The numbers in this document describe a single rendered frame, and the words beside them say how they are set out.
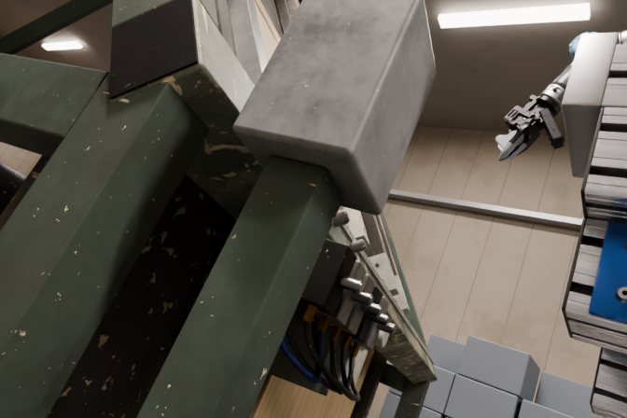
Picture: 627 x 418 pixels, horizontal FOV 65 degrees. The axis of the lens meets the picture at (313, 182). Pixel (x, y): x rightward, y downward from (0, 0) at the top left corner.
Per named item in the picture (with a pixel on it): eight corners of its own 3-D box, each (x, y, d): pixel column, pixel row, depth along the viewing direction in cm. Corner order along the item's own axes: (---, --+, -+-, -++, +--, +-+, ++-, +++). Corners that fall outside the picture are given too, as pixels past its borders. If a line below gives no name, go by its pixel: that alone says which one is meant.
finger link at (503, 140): (485, 152, 139) (508, 129, 140) (502, 162, 135) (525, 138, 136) (483, 146, 137) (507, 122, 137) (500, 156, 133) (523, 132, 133)
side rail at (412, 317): (405, 357, 232) (427, 351, 230) (350, 170, 291) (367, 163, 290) (408, 360, 238) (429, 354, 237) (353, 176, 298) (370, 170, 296)
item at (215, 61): (104, 103, 50) (201, 62, 49) (108, 26, 57) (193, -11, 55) (415, 386, 232) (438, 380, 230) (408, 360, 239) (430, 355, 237)
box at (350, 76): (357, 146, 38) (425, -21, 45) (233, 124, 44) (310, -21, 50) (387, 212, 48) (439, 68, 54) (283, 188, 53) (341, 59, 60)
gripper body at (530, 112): (506, 134, 144) (536, 105, 144) (530, 148, 138) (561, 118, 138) (501, 118, 138) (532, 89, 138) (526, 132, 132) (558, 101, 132)
